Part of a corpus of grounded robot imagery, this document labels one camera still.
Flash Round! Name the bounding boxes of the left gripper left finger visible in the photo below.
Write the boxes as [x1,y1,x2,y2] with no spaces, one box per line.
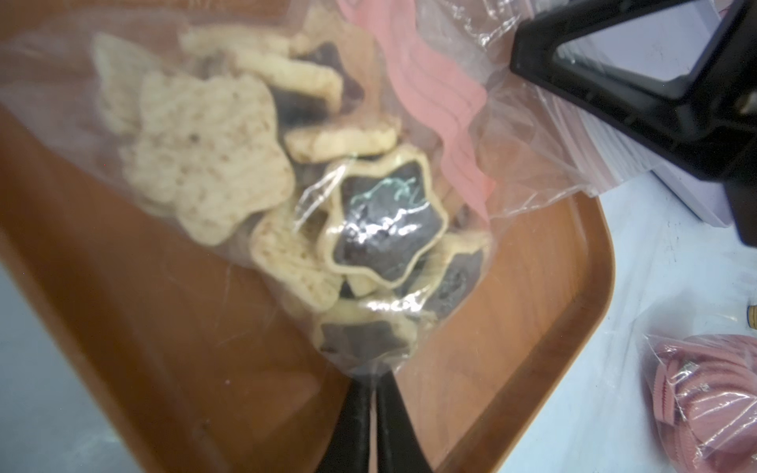
[315,378,374,473]

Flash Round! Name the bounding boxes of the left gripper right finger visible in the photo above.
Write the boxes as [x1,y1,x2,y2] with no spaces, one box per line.
[376,372,433,473]

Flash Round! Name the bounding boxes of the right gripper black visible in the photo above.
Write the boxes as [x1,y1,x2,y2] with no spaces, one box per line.
[510,1,757,248]

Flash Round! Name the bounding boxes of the ziploc bag beige cookies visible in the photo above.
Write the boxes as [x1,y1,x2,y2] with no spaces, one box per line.
[0,0,664,380]

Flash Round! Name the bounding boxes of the ziploc bag pink cookies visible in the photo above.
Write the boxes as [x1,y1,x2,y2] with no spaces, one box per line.
[646,334,756,472]

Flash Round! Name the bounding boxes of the lilac plastic tray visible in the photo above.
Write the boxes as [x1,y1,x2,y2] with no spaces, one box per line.
[653,163,735,228]

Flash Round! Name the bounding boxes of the brown wooden tray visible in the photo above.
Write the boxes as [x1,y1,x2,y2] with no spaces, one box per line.
[0,0,616,473]

